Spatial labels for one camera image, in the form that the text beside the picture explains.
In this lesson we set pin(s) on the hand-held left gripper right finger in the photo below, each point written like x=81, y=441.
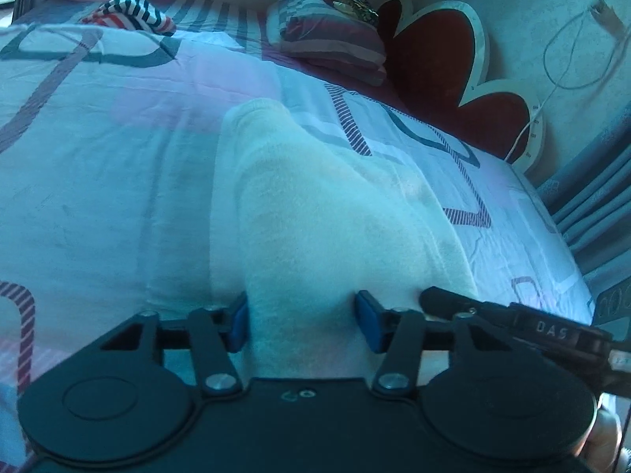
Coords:
x=368, y=322

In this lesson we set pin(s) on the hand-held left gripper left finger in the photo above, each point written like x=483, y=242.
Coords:
x=237, y=325

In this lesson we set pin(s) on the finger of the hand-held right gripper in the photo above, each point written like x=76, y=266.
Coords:
x=458, y=303

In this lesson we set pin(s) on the white fleece towel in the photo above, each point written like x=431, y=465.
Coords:
x=320, y=217

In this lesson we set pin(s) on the person's right hand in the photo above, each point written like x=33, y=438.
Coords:
x=605, y=438

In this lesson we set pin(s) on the grey pleated curtain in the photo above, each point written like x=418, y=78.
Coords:
x=591, y=197

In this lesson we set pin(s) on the patterned white bed cover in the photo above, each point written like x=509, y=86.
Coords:
x=98, y=157

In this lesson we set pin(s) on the red scalloped headboard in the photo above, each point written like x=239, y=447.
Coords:
x=434, y=69

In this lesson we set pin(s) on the striped pillow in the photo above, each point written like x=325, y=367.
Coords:
x=330, y=49

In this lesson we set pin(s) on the striped bed sheet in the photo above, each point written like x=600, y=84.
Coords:
x=212, y=15

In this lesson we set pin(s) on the colourful patterned cloth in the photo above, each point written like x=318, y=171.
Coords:
x=352, y=5

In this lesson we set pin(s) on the striped garment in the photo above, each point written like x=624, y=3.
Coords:
x=133, y=12

